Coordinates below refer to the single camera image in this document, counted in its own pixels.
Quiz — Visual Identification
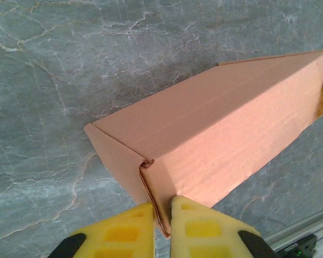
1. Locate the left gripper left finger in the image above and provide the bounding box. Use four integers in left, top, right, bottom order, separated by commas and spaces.
47, 202, 156, 258

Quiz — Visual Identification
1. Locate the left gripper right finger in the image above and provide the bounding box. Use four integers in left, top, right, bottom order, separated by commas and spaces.
170, 195, 278, 258

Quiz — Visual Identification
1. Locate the orange cardboard paper box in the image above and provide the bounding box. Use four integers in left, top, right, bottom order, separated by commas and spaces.
83, 49, 323, 240

